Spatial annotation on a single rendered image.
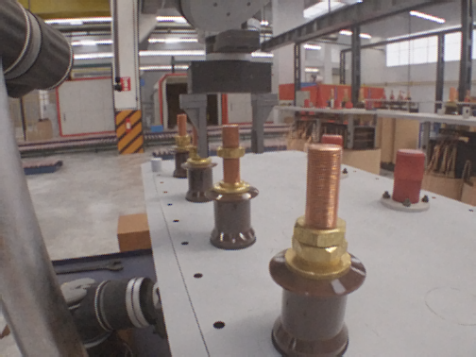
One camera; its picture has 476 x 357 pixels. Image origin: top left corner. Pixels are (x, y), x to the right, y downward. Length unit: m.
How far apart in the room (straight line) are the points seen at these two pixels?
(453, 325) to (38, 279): 0.57
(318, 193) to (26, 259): 0.42
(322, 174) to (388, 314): 0.22
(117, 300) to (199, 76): 0.44
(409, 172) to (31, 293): 0.78
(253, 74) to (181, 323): 0.37
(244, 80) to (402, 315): 0.40
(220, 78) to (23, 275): 0.42
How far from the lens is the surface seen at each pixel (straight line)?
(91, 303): 0.68
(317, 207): 0.27
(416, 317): 0.42
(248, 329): 0.37
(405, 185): 0.78
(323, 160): 0.25
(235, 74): 0.49
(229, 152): 0.49
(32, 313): 0.54
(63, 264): 1.67
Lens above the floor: 1.61
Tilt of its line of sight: 14 degrees down
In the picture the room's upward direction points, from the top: 1 degrees counter-clockwise
